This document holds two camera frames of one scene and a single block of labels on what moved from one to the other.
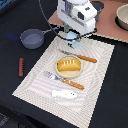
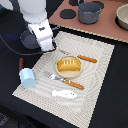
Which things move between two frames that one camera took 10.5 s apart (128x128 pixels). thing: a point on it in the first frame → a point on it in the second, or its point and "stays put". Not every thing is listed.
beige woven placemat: x=67 y=81 stays put
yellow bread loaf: x=68 y=65 stays put
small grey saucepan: x=33 y=38 stays put
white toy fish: x=67 y=94 stays put
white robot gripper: x=79 y=15 → x=43 y=34
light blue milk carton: x=72 y=35 → x=27 y=78
